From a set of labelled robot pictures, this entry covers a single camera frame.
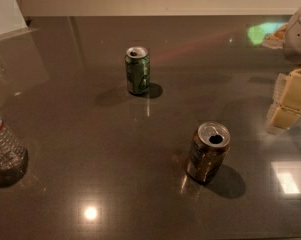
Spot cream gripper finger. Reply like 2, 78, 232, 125
266, 68, 301, 134

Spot green soda can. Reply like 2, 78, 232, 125
125, 46, 150, 95

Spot orange soda can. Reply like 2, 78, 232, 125
185, 121, 231, 185

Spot clear plastic water bottle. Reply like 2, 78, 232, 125
0, 116, 28, 176

